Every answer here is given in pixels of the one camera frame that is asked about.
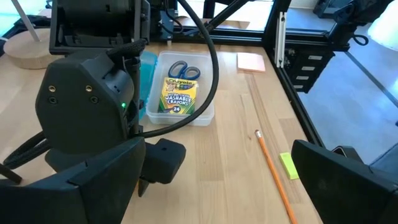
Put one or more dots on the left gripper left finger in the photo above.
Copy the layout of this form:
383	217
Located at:
77	196

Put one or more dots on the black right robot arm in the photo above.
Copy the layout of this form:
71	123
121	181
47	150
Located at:
93	18

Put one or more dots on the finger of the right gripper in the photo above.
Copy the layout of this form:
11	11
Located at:
164	161
11	172

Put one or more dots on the yellow pencil with eraser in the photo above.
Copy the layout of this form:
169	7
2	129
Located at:
275	177

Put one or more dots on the Crayola crayon box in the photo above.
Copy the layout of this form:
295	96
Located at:
178	96

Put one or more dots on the black aluminium rig frame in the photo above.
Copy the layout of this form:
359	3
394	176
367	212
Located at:
296	102

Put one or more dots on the black box with white labels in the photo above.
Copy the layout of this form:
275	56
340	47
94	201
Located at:
308	67

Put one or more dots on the green sticky note pad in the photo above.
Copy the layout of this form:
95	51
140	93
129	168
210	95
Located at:
289	165

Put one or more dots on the white shade table lamp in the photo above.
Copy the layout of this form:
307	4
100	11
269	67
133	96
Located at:
28	53

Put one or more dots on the pink sticky note pad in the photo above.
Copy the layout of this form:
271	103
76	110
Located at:
251	62

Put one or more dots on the clear plastic pencil case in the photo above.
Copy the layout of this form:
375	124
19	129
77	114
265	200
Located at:
205	62

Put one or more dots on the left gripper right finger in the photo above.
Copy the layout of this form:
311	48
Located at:
348	193

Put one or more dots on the blue lidded crayon box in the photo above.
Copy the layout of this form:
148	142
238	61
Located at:
147	71

